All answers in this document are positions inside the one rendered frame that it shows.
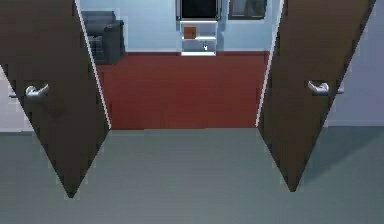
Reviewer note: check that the dark grey armchair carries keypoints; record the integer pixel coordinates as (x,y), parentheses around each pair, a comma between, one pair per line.
(105,38)

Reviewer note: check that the white shelf unit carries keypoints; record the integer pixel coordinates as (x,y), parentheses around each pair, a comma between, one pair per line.
(199,45)

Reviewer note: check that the brown box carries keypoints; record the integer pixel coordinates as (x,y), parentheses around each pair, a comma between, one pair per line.
(190,32)

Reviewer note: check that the small white figurine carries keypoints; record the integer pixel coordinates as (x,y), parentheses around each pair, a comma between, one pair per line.
(205,47)

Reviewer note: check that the dark brown room door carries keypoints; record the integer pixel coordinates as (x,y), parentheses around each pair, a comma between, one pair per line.
(306,50)
(50,50)

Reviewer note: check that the dark framed window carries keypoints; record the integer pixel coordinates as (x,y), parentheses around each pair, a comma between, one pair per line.
(247,8)

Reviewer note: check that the black television set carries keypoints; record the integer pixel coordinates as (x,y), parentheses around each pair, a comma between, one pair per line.
(199,8)

